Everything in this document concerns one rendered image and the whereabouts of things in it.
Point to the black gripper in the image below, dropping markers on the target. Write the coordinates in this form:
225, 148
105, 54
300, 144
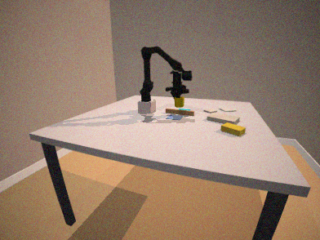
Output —
176, 90

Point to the beige flat block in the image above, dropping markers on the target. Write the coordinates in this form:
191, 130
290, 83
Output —
223, 118

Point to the tan flat bar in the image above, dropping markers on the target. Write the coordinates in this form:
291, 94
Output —
180, 111

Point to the yellow rectangular block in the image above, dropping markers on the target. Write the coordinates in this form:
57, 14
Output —
233, 129

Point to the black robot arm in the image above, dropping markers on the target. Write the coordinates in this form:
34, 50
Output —
146, 53

